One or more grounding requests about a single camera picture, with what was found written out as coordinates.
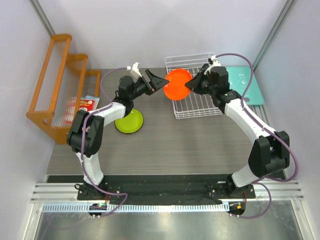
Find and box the white wire dish rack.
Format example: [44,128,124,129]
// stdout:
[164,52,222,120]

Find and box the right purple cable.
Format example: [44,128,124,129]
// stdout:
[211,53,300,220]

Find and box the lime green plate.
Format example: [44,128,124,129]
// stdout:
[114,109,144,134]

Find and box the white slotted cable duct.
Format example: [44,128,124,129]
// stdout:
[42,202,230,213]

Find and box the orange wooden shelf rack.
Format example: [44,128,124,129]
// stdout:
[26,33,101,145]

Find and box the red snack package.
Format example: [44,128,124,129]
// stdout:
[63,95,100,126]

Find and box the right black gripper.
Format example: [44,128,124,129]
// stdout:
[185,69,217,96]

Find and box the aluminium frame rail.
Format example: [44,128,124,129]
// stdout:
[29,102,306,203]

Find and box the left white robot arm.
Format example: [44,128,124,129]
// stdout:
[66,70,169,200]

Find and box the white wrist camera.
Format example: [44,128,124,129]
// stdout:
[126,62,142,80]
[204,54,222,76]

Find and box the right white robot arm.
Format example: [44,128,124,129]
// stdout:
[185,64,290,198]

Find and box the orange plate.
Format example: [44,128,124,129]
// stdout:
[163,68,193,101]

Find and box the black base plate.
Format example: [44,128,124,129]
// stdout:
[74,174,256,206]

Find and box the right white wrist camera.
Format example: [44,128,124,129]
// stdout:
[204,54,222,76]

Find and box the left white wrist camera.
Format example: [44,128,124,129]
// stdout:
[126,62,142,80]

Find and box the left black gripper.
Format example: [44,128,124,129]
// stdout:
[129,70,169,101]

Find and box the teal cutting board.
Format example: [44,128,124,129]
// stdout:
[226,66,264,106]

